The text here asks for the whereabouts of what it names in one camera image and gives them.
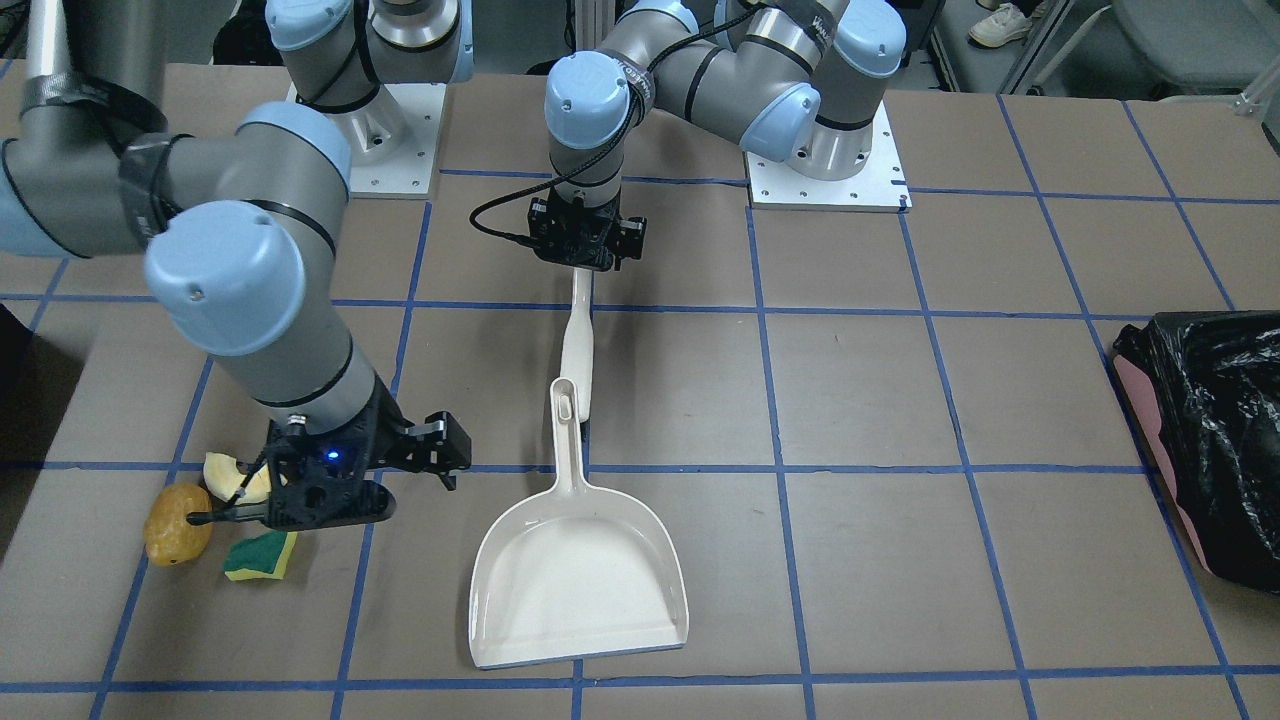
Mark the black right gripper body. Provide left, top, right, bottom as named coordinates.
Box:
left=186, top=380, right=474, bottom=530

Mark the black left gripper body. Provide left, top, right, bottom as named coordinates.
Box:
left=527, top=192, right=646, bottom=272

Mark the yellow green sponge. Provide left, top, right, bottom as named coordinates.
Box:
left=223, top=530, right=298, bottom=582

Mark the pale yellow squash slice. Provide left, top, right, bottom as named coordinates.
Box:
left=204, top=452, right=271, bottom=503

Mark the beige hand brush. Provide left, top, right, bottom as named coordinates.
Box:
left=559, top=268, right=595, bottom=424

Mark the orange yellow potato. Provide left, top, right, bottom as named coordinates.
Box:
left=143, top=482, right=212, bottom=566

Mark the beige plastic dustpan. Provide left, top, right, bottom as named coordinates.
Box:
left=468, top=377, right=690, bottom=669

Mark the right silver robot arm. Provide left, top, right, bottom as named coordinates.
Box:
left=3, top=1, right=474, bottom=530

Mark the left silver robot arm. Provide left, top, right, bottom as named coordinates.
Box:
left=512, top=1, right=908, bottom=272

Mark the black-lined bin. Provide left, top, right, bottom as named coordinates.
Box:
left=1114, top=310, right=1279, bottom=593

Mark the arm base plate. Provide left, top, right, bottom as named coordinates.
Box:
left=745, top=102, right=913, bottom=213
left=319, top=79, right=447, bottom=199

